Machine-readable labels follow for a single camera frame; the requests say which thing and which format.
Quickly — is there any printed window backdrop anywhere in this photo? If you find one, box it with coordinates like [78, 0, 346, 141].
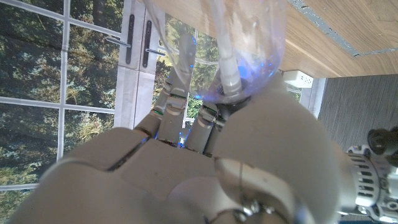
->
[0, 0, 312, 224]

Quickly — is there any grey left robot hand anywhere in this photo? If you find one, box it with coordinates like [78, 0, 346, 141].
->
[338, 144, 398, 224]

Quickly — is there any wooden table edge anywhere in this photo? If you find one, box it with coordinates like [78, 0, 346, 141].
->
[287, 0, 398, 58]

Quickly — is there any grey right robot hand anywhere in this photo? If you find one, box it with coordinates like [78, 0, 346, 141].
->
[6, 34, 357, 224]

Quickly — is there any white power strip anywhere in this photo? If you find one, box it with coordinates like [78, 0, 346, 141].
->
[282, 70, 315, 89]

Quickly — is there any clear pump dispenser bottle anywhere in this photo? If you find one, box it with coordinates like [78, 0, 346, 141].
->
[142, 0, 289, 105]

